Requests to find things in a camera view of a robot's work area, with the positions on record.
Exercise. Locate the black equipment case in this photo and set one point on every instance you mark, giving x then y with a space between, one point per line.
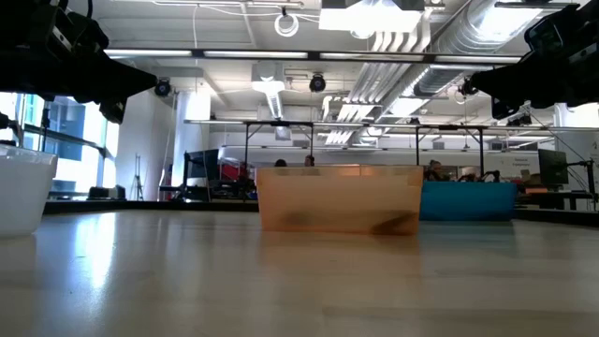
107 193

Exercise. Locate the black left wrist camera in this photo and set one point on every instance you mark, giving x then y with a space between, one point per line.
79 33

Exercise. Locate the long LED light bar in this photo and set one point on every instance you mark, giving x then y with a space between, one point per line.
262 54

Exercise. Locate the silver air duct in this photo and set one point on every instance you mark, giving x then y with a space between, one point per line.
440 79

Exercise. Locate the black aluminium table frame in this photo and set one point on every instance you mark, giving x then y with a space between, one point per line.
552 216

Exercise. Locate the blue plastic bin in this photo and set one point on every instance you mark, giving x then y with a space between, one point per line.
468 201

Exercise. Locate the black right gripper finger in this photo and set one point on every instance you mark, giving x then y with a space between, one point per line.
505 75
505 92

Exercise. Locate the white ceiling light panel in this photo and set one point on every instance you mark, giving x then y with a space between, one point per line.
355 19

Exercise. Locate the black ceiling camera cluster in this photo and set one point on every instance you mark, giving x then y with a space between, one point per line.
464 88
521 121

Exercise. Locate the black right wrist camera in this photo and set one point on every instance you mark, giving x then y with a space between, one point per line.
552 33

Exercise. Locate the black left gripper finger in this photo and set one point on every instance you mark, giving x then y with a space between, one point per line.
126 72
121 91

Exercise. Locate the clear plastic bin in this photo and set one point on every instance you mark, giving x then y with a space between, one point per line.
23 196

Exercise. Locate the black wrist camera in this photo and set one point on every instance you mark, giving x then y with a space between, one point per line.
552 33
79 33

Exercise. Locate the black computer monitor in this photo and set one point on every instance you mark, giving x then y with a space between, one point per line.
552 166
203 164

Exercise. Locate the large window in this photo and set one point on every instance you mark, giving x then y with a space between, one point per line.
70 140

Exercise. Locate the person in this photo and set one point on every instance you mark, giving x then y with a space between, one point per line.
434 171
281 163
309 160

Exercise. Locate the orange plastic bin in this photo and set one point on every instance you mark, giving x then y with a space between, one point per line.
337 196

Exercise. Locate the black round ceiling spotlight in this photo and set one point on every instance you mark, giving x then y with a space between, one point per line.
164 89
317 83

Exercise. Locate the red machine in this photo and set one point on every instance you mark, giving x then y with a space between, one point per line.
234 169

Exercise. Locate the thin tripod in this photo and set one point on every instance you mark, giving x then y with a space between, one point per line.
137 164

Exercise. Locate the black metal stand frame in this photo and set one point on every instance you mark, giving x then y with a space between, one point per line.
449 127
279 123

